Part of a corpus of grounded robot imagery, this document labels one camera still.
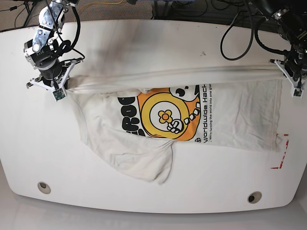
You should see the table grommet hole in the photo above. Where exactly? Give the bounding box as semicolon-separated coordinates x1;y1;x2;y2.
37;182;51;195
248;191;262;204

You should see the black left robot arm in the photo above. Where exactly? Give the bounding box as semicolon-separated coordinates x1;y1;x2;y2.
250;0;307;96

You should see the red tape marking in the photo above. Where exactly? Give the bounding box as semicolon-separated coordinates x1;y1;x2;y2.
270;134;290;170

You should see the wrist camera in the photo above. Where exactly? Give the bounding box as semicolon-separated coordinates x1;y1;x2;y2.
52;88;66;102
292;87;304;98

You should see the black tripod stand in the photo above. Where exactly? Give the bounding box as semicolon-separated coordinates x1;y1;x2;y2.
22;0;39;28

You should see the yellow cable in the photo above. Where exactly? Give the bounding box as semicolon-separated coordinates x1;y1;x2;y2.
79;0;124;12

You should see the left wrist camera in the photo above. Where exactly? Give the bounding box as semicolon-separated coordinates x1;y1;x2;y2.
292;87;304;98

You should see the white t-shirt with print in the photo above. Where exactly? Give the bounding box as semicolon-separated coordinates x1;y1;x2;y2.
68;76;282;184

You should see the right table grommet hole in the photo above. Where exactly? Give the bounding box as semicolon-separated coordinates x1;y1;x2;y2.
248;191;262;204

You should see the left table grommet hole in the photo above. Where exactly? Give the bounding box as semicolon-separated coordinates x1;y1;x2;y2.
37;182;51;195

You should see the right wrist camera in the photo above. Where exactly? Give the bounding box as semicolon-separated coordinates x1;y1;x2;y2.
52;88;66;102

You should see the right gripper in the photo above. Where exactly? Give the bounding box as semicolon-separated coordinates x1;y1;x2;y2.
26;58;83;91

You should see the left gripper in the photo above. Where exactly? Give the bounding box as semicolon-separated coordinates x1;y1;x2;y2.
270;58;307;90

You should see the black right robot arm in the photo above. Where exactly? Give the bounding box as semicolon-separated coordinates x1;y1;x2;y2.
24;0;85;94

